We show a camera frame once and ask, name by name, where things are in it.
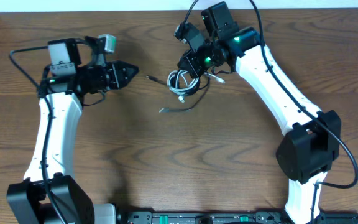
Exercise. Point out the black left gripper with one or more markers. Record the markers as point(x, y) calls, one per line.
point(117, 70)

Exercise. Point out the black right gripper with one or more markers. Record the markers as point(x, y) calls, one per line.
point(194, 69)

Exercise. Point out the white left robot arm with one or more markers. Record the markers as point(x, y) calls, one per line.
point(48, 192)

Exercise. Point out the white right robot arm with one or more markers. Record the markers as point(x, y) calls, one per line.
point(311, 139)

